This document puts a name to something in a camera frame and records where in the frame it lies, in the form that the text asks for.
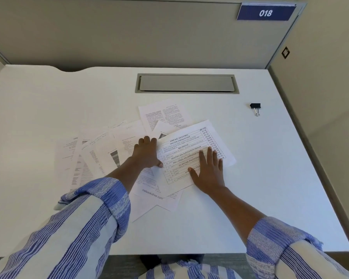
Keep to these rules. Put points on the person's left hand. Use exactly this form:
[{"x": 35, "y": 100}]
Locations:
[{"x": 145, "y": 155}]

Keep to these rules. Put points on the person's right hand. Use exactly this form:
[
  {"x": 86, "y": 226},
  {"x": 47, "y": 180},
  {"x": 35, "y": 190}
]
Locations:
[{"x": 209, "y": 177}]

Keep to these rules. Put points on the person's right little finger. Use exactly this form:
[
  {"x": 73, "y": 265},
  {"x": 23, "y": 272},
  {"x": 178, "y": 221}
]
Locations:
[{"x": 220, "y": 165}]

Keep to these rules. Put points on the person's right thumb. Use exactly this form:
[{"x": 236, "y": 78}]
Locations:
[{"x": 192, "y": 174}]

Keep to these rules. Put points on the person's left thumb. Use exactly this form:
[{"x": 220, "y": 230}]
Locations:
[{"x": 158, "y": 164}]

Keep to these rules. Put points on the person's right middle finger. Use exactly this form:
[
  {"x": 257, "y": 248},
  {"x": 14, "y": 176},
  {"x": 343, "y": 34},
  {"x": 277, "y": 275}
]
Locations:
[{"x": 210, "y": 156}]

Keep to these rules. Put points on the white sheet with printed table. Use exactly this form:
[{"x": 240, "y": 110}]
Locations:
[{"x": 186, "y": 145}]

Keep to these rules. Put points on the person's left forearm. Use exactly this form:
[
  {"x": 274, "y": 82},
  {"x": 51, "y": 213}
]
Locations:
[{"x": 125, "y": 174}]

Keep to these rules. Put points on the person's right forearm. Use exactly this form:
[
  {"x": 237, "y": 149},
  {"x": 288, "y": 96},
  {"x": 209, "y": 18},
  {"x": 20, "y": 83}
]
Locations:
[{"x": 235, "y": 210}]

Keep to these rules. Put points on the spread of printed white papers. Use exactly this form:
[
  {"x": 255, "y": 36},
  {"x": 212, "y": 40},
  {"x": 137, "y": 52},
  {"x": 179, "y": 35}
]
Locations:
[{"x": 104, "y": 151}]

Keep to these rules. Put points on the black binder clip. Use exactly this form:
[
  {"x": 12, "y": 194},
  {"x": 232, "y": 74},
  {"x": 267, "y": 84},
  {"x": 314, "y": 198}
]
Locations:
[{"x": 255, "y": 106}]

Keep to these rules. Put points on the blue white striped shirt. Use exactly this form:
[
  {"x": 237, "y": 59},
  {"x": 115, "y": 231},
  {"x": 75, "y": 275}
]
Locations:
[{"x": 75, "y": 229}]

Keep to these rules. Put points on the grey desk partition panel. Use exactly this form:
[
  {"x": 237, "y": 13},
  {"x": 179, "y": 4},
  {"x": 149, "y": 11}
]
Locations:
[{"x": 133, "y": 31}]

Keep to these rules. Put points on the blue desk number sign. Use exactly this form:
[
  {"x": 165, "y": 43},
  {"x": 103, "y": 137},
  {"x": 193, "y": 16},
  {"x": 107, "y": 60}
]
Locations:
[{"x": 266, "y": 12}]

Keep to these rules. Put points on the small black square wall sticker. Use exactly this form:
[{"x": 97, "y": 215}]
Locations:
[{"x": 285, "y": 52}]

